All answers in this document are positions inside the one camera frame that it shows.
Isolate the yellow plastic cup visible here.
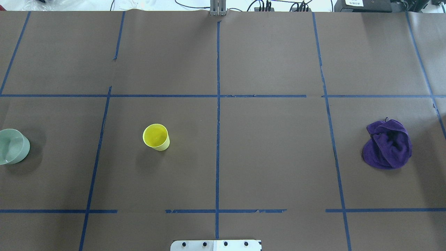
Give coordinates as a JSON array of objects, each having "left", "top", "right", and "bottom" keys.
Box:
[{"left": 142, "top": 124, "right": 170, "bottom": 151}]

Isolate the purple cloth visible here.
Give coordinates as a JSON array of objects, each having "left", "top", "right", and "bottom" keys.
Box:
[{"left": 362, "top": 118, "right": 413, "bottom": 170}]

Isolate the black computer box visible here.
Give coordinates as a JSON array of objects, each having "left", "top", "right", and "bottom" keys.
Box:
[{"left": 333, "top": 0, "right": 392, "bottom": 13}]

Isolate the black power strip left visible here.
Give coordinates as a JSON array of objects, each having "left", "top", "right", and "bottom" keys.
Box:
[{"left": 250, "top": 0, "right": 274, "bottom": 12}]

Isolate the black power strip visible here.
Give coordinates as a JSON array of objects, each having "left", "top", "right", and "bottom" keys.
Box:
[
  {"left": 250, "top": 0, "right": 274, "bottom": 12},
  {"left": 289, "top": 1, "right": 311, "bottom": 12}
]

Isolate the black power strip right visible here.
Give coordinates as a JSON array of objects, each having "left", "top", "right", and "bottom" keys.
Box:
[{"left": 289, "top": 1, "right": 311, "bottom": 12}]

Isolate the pale green ceramic bowl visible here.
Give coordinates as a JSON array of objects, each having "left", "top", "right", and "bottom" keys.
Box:
[{"left": 0, "top": 129, "right": 30, "bottom": 165}]

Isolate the aluminium frame post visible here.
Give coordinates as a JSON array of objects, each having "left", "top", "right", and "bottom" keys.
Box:
[{"left": 210, "top": 0, "right": 228, "bottom": 16}]

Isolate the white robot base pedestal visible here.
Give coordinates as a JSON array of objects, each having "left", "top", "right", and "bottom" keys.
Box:
[{"left": 170, "top": 239, "right": 262, "bottom": 251}]

